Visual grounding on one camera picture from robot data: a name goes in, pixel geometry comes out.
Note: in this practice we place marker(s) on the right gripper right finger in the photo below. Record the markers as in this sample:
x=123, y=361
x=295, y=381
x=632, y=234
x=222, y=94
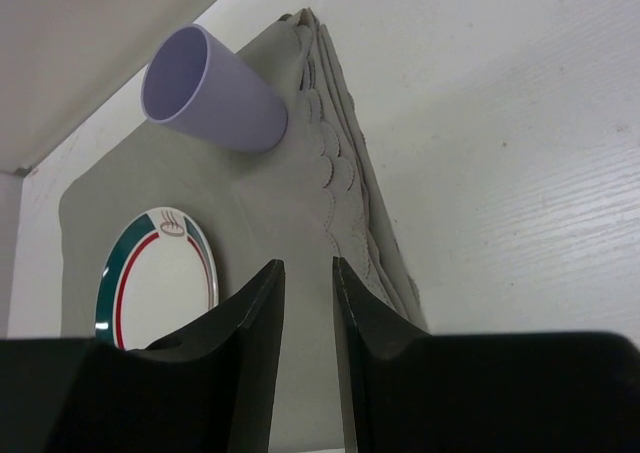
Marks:
x=405, y=390

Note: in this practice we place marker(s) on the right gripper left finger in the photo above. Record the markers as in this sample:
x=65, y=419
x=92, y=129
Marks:
x=207, y=387

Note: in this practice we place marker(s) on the white plate green rim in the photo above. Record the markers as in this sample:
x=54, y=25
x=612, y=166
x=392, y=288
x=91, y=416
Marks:
x=159, y=276

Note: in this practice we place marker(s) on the grey cloth placemat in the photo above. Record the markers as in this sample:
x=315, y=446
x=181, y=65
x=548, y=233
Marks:
x=311, y=198

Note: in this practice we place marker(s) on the lilac plastic cup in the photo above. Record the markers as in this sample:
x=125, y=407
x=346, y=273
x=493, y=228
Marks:
x=198, y=87

